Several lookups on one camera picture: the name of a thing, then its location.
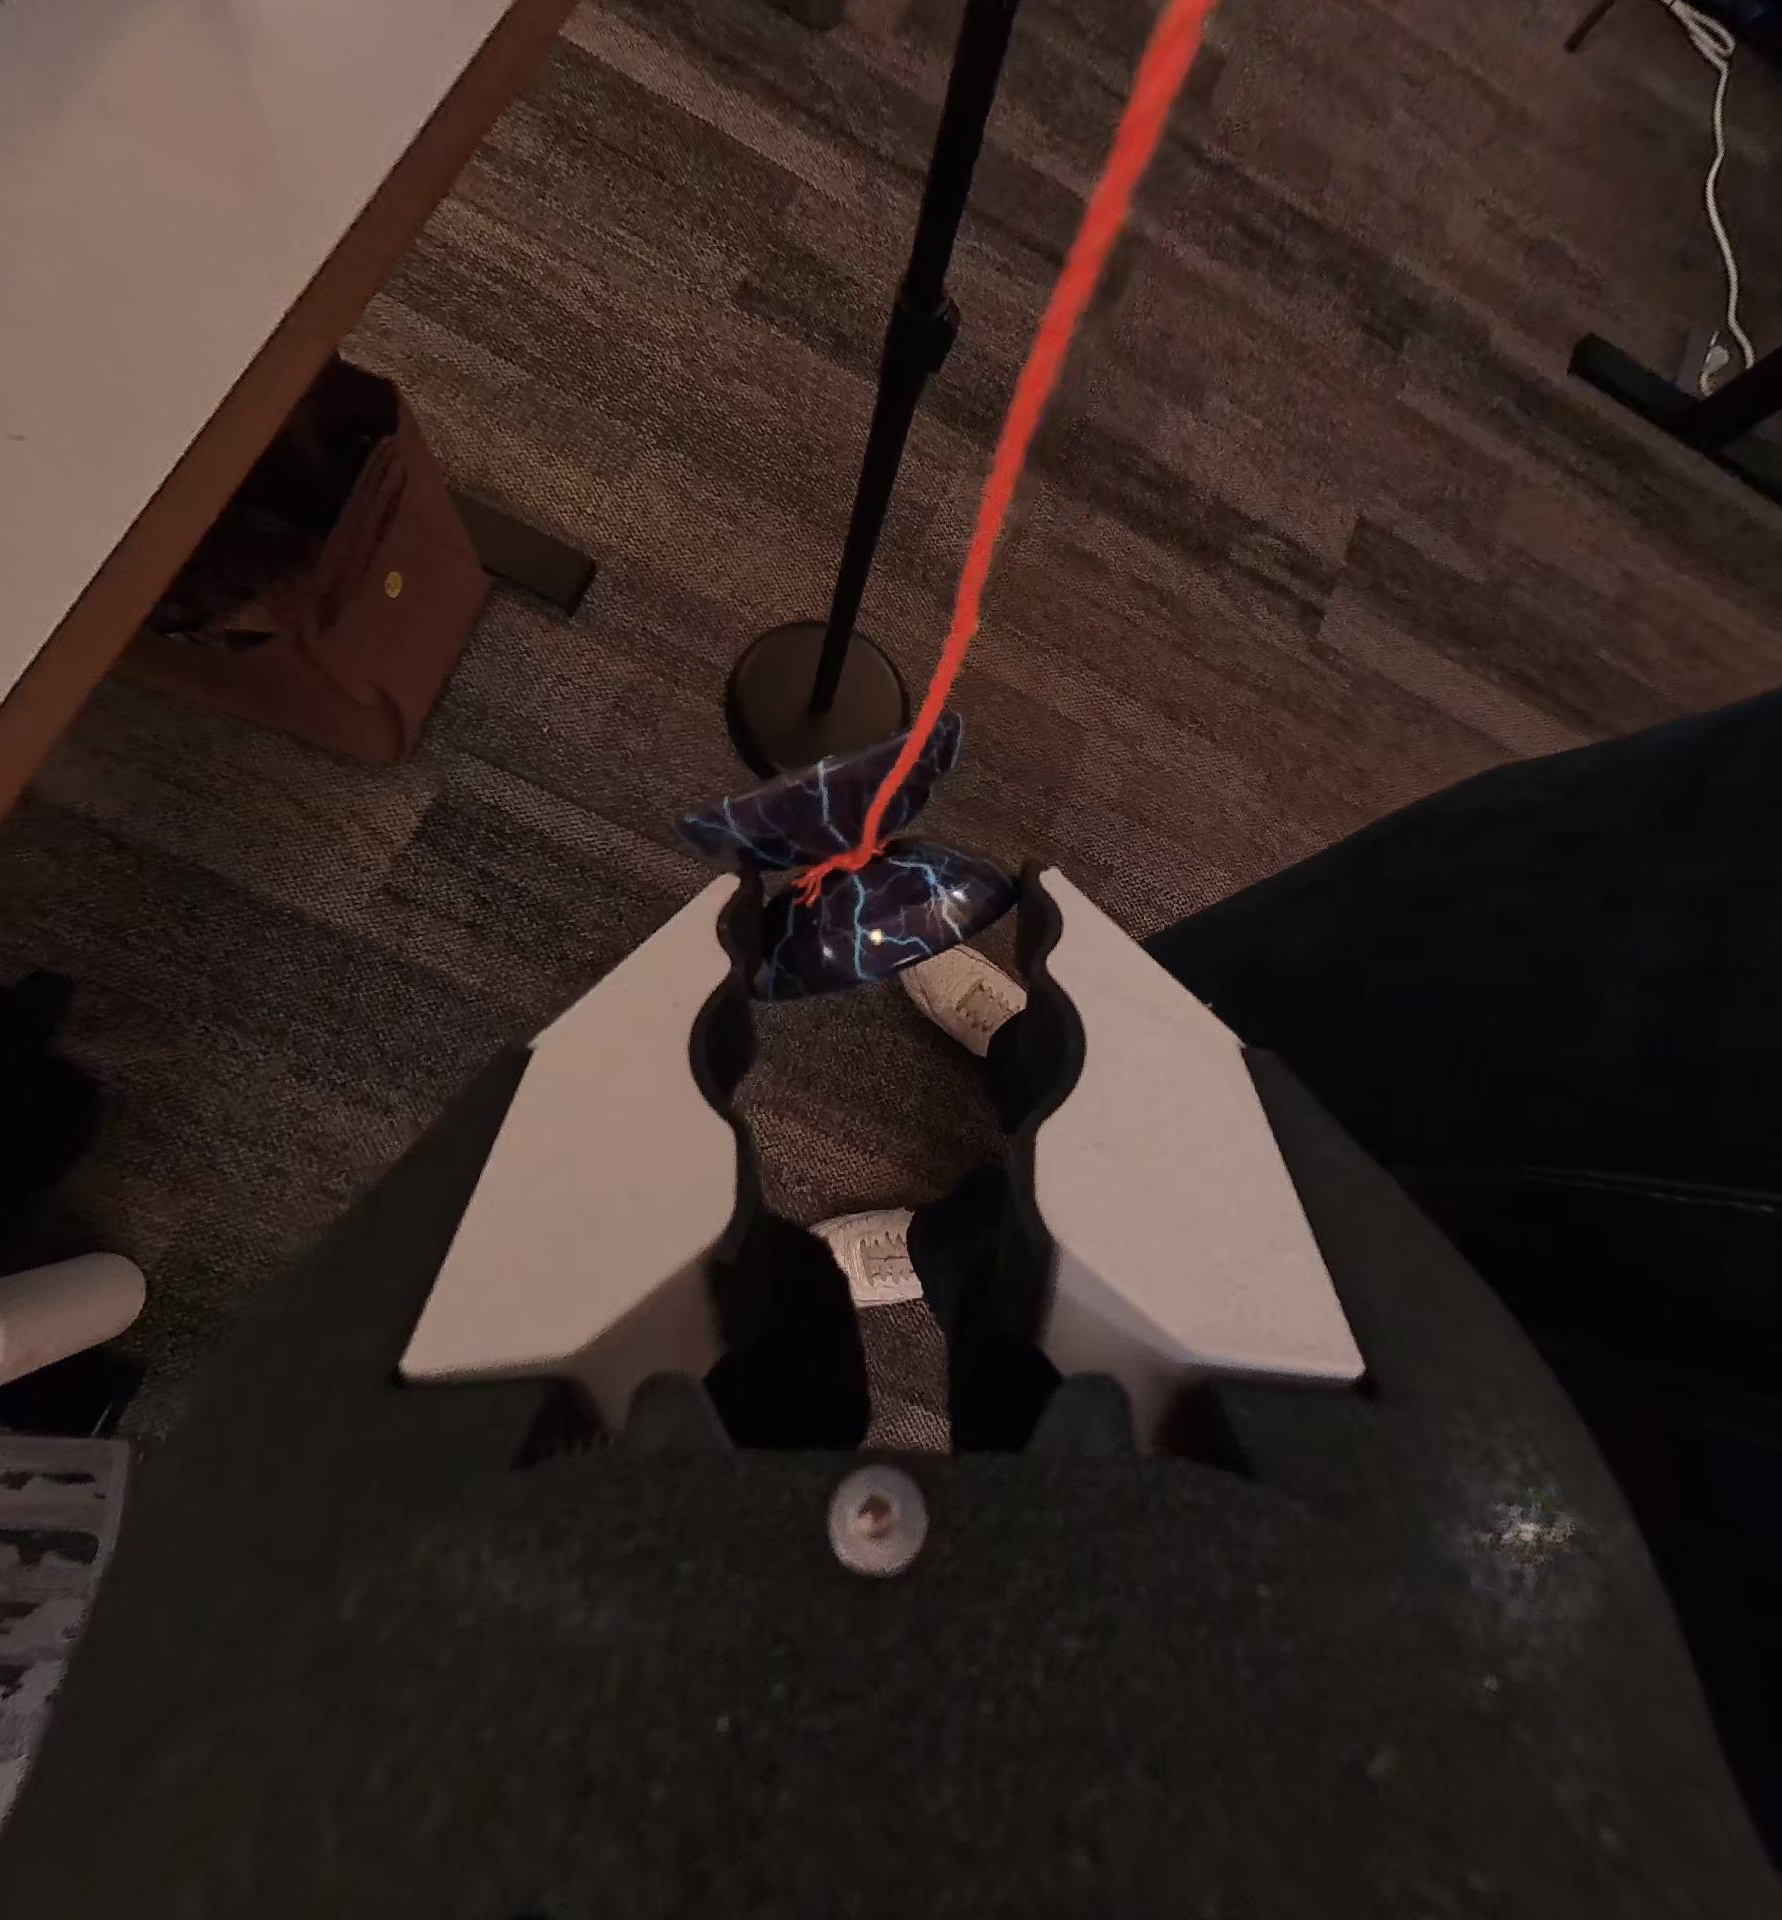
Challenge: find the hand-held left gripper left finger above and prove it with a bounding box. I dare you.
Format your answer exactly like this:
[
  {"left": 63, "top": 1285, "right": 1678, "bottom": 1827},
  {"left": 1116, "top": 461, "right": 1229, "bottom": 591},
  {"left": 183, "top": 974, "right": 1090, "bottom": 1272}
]
[{"left": 398, "top": 867, "right": 768, "bottom": 1425}]

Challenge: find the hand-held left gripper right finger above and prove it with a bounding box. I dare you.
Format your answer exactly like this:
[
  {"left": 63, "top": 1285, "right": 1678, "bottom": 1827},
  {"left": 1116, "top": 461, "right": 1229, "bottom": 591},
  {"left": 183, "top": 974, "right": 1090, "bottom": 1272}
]
[{"left": 993, "top": 864, "right": 1367, "bottom": 1450}]

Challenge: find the dark blue lightning yo-yo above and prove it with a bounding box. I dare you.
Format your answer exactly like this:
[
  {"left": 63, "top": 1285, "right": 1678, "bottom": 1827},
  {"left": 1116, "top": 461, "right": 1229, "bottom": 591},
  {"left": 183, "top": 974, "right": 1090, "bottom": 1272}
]
[{"left": 679, "top": 712, "right": 1021, "bottom": 1001}]

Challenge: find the red yarn string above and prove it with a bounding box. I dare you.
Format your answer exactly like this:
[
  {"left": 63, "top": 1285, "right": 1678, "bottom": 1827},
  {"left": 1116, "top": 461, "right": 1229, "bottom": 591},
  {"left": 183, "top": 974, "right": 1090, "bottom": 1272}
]
[{"left": 793, "top": 0, "right": 1225, "bottom": 907}]

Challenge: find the white desk with wooden edge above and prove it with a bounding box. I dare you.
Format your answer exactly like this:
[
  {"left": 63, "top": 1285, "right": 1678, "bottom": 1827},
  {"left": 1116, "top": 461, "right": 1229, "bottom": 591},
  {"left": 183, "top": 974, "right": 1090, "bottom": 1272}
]
[{"left": 0, "top": 0, "right": 583, "bottom": 914}]

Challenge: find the white sneaker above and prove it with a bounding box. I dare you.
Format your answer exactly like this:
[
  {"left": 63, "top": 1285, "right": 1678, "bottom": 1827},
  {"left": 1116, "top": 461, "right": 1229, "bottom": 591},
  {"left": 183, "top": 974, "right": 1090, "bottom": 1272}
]
[{"left": 810, "top": 948, "right": 1034, "bottom": 1304}]

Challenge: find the person's leg in dark pants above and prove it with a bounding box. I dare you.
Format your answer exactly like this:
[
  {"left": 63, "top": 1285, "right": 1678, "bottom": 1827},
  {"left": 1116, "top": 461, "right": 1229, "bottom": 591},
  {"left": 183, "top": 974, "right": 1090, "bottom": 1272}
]
[{"left": 1141, "top": 667, "right": 1782, "bottom": 1920}]

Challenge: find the black flat foot plate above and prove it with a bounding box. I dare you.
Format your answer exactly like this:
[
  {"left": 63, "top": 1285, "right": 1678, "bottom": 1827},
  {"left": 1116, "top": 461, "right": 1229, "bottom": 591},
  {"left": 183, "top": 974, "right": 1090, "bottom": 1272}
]
[{"left": 449, "top": 492, "right": 600, "bottom": 619}]

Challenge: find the brown bag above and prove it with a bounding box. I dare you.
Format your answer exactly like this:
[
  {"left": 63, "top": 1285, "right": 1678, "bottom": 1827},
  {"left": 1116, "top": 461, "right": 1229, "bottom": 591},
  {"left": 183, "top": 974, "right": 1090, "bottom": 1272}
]
[{"left": 126, "top": 354, "right": 495, "bottom": 768}]

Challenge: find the white roll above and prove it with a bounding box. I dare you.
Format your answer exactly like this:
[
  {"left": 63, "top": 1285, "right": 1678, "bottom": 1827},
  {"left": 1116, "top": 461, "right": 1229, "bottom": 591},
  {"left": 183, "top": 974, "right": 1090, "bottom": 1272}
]
[{"left": 0, "top": 1251, "right": 150, "bottom": 1413}]

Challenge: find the black and white patterned cloth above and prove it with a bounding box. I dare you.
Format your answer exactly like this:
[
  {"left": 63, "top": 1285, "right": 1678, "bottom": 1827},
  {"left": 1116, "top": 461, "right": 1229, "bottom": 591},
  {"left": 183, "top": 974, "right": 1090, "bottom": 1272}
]
[{"left": 0, "top": 1434, "right": 134, "bottom": 1908}]

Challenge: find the black stand with round base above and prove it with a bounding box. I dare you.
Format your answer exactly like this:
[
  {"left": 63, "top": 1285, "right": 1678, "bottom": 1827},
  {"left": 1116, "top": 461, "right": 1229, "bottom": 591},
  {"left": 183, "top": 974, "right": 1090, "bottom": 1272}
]
[{"left": 726, "top": 0, "right": 1022, "bottom": 780}]

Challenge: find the black table leg frame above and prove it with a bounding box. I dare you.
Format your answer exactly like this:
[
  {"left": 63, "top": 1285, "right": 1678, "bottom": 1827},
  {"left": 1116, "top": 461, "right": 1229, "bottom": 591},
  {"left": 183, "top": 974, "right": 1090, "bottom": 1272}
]
[{"left": 1566, "top": 292, "right": 1782, "bottom": 524}]

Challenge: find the white cable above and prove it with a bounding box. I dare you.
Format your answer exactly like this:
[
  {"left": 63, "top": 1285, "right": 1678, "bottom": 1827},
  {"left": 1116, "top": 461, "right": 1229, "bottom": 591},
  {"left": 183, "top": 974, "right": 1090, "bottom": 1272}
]
[{"left": 1656, "top": 0, "right": 1759, "bottom": 396}]

